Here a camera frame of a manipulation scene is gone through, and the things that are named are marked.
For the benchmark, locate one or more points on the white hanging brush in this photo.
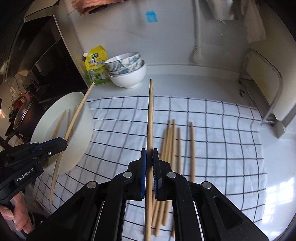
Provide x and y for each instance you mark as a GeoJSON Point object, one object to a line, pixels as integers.
{"type": "Point", "coordinates": [197, 51]}

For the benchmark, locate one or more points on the white hanging towel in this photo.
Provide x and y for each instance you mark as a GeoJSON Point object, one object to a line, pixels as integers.
{"type": "Point", "coordinates": [252, 21]}

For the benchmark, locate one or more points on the wooden chopstick in plate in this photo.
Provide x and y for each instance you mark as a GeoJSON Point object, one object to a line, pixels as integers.
{"type": "Point", "coordinates": [59, 123]}
{"type": "Point", "coordinates": [68, 118]}

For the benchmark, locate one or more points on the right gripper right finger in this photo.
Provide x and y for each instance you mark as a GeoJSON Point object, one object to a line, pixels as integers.
{"type": "Point", "coordinates": [201, 211]}

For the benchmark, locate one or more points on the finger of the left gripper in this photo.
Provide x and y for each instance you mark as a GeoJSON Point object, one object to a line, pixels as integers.
{"type": "Point", "coordinates": [49, 148]}

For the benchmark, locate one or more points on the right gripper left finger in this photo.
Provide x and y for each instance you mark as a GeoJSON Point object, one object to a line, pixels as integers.
{"type": "Point", "coordinates": [96, 211]}

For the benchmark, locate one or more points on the floral patterned bowl lower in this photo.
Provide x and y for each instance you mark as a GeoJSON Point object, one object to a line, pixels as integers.
{"type": "Point", "coordinates": [129, 69]}

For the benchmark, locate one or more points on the yellow seasoning pouch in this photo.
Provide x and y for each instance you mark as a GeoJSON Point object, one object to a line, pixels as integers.
{"type": "Point", "coordinates": [95, 65]}

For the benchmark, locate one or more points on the metal dish rack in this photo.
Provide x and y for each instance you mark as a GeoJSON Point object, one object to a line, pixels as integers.
{"type": "Point", "coordinates": [263, 84]}

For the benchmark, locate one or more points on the floral patterned bowl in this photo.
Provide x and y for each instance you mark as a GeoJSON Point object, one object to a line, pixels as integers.
{"type": "Point", "coordinates": [122, 61]}
{"type": "Point", "coordinates": [129, 69]}

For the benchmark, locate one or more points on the dark cooking pot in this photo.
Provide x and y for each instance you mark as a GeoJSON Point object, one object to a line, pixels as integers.
{"type": "Point", "coordinates": [19, 126]}

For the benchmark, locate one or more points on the blue wall sticker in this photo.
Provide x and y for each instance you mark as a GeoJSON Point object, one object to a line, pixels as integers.
{"type": "Point", "coordinates": [151, 17]}

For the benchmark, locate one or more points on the large white plate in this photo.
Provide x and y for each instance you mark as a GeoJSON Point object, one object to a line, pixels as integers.
{"type": "Point", "coordinates": [80, 135]}

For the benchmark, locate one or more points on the pink red cloth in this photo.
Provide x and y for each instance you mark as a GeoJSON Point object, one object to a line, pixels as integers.
{"type": "Point", "coordinates": [89, 6]}

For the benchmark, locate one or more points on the floral patterned bowl upper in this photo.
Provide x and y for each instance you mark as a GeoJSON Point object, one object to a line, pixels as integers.
{"type": "Point", "coordinates": [122, 61]}

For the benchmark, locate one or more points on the plain white bowl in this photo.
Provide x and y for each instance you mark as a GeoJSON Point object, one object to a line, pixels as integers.
{"type": "Point", "coordinates": [130, 80]}

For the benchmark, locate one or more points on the white checked cloth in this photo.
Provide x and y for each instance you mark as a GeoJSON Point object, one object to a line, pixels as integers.
{"type": "Point", "coordinates": [228, 154]}

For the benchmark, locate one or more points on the person's left hand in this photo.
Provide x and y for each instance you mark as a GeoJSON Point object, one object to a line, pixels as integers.
{"type": "Point", "coordinates": [19, 215]}

